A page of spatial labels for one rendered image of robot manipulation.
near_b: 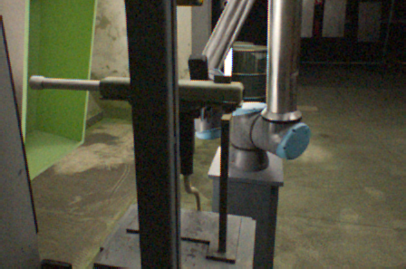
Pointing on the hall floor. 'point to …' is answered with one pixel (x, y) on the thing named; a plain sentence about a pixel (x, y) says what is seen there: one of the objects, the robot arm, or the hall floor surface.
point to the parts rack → (388, 18)
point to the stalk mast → (155, 109)
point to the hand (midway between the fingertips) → (185, 102)
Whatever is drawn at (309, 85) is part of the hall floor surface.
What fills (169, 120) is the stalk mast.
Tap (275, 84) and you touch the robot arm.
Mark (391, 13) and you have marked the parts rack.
